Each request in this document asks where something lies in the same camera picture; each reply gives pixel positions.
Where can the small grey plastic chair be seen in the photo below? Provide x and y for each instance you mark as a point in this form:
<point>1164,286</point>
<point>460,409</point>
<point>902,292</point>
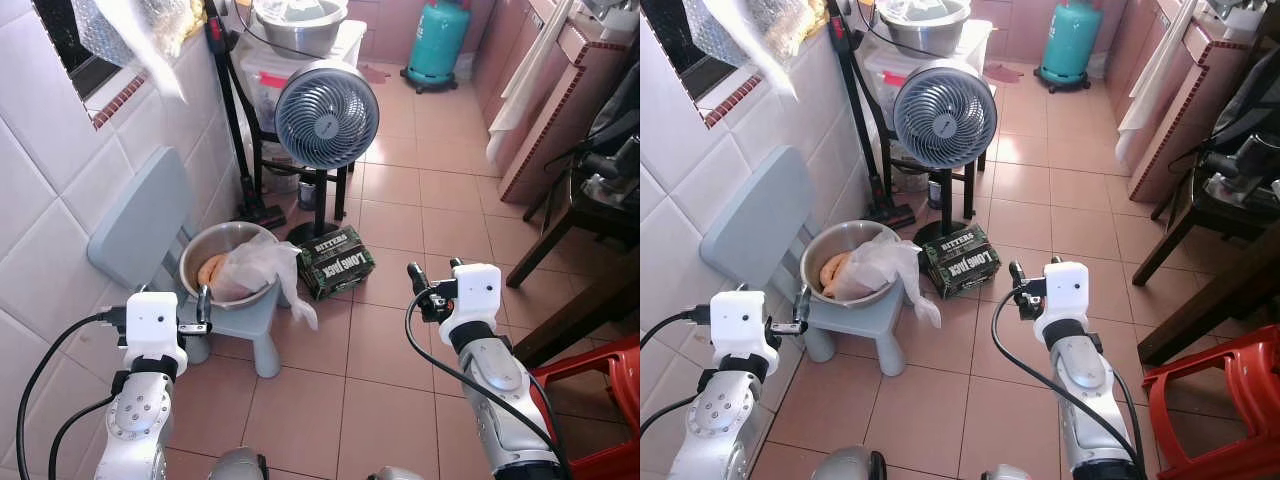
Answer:
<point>755,225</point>
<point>140,220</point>

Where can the clear plastic bag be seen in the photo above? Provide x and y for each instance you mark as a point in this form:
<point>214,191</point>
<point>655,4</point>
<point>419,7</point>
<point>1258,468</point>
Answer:
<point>885,265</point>
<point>265,265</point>

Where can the teal gas cylinder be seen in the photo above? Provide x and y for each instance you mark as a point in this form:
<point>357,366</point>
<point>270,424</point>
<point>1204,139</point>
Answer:
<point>438,40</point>
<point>1070,40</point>

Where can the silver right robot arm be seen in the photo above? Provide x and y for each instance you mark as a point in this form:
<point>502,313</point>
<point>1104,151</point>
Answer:
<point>500,390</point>
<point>1085,390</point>

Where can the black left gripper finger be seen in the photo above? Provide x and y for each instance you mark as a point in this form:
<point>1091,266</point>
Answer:
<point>803,305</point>
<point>205,305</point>

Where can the dark wooden stool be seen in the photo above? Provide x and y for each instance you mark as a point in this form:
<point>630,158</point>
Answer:
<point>1175,245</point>
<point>545,245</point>

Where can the green Long Jack carton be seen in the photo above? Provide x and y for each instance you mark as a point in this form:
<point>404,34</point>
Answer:
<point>335,262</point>
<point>960,262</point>

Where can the grey robot leg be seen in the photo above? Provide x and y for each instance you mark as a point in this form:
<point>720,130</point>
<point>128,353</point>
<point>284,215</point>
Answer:
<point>238,465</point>
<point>1008,473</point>
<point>395,474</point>
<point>850,465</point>

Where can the big steel basin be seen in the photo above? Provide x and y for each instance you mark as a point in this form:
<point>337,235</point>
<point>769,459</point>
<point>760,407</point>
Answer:
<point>300,30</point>
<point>920,28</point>

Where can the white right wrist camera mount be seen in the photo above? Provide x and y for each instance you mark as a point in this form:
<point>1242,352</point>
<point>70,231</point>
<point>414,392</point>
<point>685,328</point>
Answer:
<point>475,295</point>
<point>1065,295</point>

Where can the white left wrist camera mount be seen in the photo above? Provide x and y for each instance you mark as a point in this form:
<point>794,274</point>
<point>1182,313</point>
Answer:
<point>738,320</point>
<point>152,320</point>

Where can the black bag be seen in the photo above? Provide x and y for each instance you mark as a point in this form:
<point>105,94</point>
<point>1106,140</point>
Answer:
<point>1250,130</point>
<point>620,130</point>

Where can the white hanging plastic bag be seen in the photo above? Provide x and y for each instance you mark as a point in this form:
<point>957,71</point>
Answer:
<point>755,35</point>
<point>140,35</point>

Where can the large steel bowl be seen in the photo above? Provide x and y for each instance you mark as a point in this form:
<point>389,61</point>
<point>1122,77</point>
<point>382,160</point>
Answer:
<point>215,240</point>
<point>835,238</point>

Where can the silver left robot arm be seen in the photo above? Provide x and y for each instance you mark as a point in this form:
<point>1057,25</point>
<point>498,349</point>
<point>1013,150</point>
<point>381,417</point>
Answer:
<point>715,425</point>
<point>140,420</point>

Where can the round grey pedestal fan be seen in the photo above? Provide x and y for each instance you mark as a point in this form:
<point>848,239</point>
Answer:
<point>945,115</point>
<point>327,115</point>

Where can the black metal rack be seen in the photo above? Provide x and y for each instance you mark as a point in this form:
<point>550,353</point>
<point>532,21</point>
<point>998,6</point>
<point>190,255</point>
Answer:
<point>255,150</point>
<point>968,175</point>

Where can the white plastic storage box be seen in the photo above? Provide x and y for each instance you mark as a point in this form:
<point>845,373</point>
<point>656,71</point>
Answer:
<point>880,75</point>
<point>262,80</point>

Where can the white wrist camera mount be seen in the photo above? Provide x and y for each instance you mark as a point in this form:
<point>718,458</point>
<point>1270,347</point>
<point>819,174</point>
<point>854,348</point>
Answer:
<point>1065,295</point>
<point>152,320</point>
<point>475,295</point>
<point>738,320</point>

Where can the grey left robot leg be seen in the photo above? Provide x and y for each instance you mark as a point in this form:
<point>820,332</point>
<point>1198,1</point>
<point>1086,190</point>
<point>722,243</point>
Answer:
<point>238,465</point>
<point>850,465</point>

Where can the pink brown kitchen cabinet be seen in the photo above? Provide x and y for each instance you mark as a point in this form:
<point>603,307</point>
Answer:
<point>1170,110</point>
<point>560,100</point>

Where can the red plastic stool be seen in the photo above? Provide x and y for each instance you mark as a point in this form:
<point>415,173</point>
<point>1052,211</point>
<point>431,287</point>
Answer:
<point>1230,390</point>
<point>600,365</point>

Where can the black red stick vacuum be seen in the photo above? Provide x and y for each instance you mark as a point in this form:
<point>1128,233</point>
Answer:
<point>232,120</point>
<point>852,120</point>

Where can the small dark cup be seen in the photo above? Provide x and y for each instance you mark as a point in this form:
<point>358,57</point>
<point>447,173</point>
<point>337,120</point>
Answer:
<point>307,195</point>
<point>934,195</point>

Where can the orange bread roll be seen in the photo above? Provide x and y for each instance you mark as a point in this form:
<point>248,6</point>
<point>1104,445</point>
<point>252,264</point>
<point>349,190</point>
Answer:
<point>210,272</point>

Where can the grey right robot leg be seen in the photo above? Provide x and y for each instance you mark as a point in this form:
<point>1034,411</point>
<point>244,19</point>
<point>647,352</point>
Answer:
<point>395,474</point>
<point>1008,473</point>

